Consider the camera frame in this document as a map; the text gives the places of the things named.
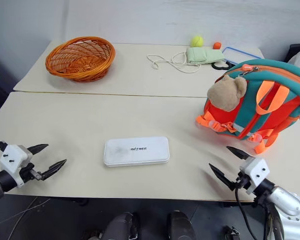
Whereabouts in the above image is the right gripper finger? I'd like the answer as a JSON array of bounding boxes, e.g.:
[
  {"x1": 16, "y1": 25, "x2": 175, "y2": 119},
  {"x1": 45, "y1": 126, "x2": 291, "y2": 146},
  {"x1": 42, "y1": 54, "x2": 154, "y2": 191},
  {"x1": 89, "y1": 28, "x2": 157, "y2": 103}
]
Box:
[
  {"x1": 208, "y1": 163, "x2": 238, "y2": 192},
  {"x1": 226, "y1": 146, "x2": 253, "y2": 161}
]

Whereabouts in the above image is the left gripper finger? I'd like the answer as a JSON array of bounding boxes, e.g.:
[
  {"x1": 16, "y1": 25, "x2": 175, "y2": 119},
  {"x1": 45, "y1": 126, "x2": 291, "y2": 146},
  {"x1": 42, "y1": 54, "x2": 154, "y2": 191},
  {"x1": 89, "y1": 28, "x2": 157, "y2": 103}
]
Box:
[
  {"x1": 26, "y1": 143, "x2": 50, "y2": 156},
  {"x1": 39, "y1": 158, "x2": 68, "y2": 181}
]

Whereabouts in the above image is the clear lid with blue rim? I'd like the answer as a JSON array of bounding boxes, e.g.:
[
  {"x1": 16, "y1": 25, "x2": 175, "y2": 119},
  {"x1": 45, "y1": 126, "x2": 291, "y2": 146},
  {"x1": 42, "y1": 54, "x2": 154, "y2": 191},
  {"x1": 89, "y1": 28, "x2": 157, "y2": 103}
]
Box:
[{"x1": 220, "y1": 46, "x2": 264, "y2": 65}]

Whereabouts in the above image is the thin white floor wire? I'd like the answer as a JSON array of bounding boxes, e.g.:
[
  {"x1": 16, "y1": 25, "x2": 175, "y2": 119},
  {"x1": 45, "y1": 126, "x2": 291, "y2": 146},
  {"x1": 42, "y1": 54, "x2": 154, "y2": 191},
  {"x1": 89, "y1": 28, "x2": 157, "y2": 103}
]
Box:
[{"x1": 0, "y1": 196, "x2": 52, "y2": 240}]

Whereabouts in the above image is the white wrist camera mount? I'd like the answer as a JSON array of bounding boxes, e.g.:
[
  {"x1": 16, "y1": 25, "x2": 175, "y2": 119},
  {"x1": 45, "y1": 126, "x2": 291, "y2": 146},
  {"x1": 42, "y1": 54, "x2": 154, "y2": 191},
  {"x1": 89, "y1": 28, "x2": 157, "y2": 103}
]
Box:
[
  {"x1": 0, "y1": 144, "x2": 34, "y2": 189},
  {"x1": 239, "y1": 156, "x2": 271, "y2": 195}
]

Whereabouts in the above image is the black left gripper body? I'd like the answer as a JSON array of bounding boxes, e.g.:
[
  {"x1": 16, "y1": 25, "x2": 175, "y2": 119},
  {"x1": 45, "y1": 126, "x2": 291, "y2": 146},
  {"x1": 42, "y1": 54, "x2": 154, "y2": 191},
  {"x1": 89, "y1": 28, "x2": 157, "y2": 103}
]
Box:
[{"x1": 19, "y1": 163, "x2": 44, "y2": 184}]

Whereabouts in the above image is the orange wicker basket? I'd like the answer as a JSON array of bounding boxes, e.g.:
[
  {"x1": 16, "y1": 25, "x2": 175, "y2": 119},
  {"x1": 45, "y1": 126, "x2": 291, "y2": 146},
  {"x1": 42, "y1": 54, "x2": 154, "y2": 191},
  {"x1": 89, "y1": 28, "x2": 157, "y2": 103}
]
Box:
[{"x1": 44, "y1": 36, "x2": 117, "y2": 83}]

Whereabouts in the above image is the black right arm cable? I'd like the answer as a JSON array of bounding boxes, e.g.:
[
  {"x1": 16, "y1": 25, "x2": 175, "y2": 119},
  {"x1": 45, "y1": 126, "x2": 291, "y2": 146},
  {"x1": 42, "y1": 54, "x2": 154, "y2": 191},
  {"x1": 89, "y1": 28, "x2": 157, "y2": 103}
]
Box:
[{"x1": 234, "y1": 186, "x2": 257, "y2": 240}]

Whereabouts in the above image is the orange teal bear backpack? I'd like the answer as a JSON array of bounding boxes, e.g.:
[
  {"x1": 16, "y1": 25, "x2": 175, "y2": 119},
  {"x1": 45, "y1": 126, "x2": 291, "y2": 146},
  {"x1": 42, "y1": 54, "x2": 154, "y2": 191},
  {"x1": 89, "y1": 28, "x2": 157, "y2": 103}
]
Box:
[{"x1": 195, "y1": 58, "x2": 300, "y2": 155}]

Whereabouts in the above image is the dark rounded shape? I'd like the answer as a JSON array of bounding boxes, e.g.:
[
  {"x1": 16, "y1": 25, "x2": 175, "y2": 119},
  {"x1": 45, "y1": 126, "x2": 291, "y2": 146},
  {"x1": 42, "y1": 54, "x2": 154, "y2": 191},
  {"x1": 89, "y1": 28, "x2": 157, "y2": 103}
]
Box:
[
  {"x1": 165, "y1": 210, "x2": 198, "y2": 240},
  {"x1": 101, "y1": 211, "x2": 141, "y2": 240}
]

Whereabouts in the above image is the yellow-green tennis ball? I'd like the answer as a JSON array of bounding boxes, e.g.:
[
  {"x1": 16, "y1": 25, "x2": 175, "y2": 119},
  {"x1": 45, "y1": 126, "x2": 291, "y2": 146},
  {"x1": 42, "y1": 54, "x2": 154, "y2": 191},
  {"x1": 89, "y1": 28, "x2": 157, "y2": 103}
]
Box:
[{"x1": 189, "y1": 35, "x2": 205, "y2": 48}]

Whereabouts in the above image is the white rectangular case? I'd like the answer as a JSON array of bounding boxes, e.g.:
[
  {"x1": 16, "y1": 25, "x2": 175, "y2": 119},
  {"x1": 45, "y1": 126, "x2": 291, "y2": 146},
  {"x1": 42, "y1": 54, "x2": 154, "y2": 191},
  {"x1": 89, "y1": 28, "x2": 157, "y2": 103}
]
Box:
[{"x1": 103, "y1": 135, "x2": 171, "y2": 168}]

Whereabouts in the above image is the black ring handle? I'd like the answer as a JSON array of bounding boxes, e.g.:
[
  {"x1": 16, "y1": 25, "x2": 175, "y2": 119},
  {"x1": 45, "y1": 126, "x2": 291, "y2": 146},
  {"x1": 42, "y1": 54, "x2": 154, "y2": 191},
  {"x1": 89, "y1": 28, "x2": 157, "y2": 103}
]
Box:
[{"x1": 210, "y1": 60, "x2": 237, "y2": 71}]

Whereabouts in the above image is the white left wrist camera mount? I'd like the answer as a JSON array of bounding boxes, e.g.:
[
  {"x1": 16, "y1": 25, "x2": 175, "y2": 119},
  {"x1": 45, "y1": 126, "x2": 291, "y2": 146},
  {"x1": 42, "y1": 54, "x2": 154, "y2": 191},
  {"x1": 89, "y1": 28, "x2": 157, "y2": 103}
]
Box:
[{"x1": 0, "y1": 144, "x2": 34, "y2": 189}]

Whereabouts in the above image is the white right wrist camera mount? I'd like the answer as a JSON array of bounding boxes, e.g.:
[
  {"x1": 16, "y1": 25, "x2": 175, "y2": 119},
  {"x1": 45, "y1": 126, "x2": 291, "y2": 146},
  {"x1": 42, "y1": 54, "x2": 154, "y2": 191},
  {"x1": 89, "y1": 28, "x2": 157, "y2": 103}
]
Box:
[{"x1": 239, "y1": 156, "x2": 271, "y2": 195}]

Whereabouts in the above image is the white cord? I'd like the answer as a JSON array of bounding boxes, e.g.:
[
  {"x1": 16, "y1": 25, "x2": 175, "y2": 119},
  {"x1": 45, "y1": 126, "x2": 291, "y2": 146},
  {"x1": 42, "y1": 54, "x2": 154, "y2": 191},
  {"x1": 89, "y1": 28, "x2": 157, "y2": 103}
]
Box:
[{"x1": 146, "y1": 51, "x2": 201, "y2": 74}]

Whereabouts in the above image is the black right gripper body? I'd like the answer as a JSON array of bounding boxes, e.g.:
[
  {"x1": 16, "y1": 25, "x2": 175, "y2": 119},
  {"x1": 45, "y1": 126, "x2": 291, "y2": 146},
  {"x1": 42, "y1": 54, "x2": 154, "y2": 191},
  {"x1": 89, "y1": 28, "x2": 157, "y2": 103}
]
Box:
[{"x1": 230, "y1": 171, "x2": 253, "y2": 194}]

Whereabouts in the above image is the folded light green cloth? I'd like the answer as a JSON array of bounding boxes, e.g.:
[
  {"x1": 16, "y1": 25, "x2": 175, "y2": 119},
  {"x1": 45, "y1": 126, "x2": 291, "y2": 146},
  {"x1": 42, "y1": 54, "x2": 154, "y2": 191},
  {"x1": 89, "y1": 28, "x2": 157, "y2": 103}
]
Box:
[{"x1": 185, "y1": 46, "x2": 226, "y2": 66}]

